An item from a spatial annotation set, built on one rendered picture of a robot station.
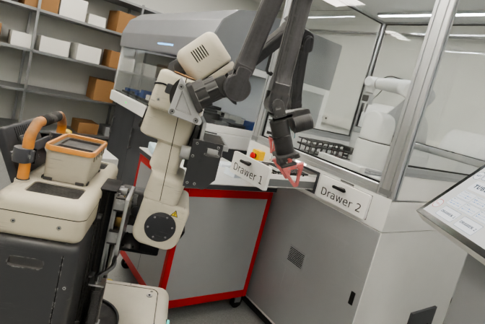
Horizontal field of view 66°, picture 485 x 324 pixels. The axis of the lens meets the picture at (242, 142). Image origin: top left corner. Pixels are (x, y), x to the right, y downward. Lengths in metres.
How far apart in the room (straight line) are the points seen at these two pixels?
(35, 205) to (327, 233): 1.27
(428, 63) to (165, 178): 1.12
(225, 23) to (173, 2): 3.75
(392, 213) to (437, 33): 0.75
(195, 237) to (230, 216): 0.21
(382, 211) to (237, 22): 1.53
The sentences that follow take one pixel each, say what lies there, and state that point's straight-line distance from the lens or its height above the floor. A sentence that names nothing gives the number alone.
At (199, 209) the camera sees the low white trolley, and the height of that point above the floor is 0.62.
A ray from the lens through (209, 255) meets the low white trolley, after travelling 2.04.
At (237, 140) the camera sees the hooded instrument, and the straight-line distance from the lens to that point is 2.72.
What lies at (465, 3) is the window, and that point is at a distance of 1.85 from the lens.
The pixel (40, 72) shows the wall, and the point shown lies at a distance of 5.66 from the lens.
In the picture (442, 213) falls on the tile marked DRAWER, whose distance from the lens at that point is 1.46.
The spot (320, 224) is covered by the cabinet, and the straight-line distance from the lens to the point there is 1.92.
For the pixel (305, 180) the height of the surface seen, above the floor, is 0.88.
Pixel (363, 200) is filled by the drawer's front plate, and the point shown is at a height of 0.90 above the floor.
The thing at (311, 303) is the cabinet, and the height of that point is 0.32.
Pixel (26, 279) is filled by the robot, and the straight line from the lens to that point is 1.28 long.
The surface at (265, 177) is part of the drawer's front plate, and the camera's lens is 1.70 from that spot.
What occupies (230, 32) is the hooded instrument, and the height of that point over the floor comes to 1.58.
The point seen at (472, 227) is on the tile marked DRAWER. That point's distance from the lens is 1.34.
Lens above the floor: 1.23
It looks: 8 degrees down
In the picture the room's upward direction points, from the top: 14 degrees clockwise
